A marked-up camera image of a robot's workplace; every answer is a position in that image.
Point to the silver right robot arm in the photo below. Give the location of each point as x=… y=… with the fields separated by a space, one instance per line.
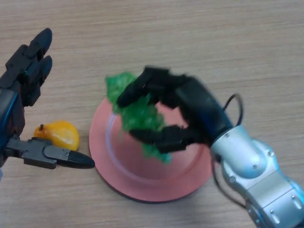
x=256 y=171

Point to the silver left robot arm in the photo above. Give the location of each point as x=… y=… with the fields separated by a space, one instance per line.
x=1 y=174

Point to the yellow pear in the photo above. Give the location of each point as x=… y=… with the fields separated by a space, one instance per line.
x=61 y=134

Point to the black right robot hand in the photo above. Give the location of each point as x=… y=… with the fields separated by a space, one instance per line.
x=202 y=104

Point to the green grapes bunch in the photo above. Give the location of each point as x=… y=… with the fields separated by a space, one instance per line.
x=140 y=116

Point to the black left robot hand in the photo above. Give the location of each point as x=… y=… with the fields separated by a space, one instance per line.
x=9 y=102

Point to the pink round plate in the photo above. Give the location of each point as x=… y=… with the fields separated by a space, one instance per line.
x=142 y=166

